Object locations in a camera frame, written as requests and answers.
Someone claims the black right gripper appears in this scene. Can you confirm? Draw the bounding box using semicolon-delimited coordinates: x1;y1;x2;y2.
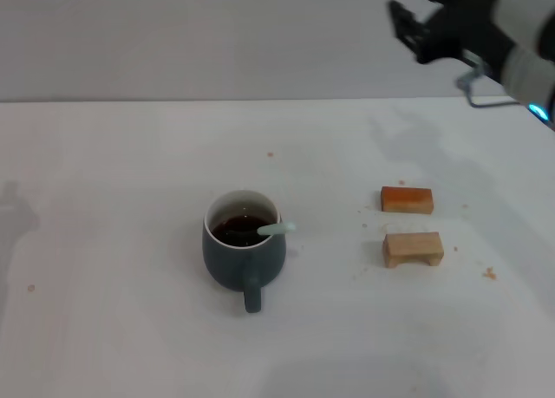
386;0;518;76

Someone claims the reddish brown wooden block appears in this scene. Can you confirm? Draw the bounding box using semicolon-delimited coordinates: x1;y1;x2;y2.
380;186;434;216

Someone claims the light blue handled metal spoon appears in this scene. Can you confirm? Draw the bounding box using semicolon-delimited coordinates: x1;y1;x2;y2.
225;222;298;239

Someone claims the light wooden block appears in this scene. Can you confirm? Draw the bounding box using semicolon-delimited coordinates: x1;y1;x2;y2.
382;232;445;270

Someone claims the grey cable with metal plug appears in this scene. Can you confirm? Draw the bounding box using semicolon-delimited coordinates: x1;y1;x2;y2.
454;53;519;109

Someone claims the dark grey ceramic coffee cup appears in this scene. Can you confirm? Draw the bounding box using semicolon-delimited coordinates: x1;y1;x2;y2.
201;190;287;316

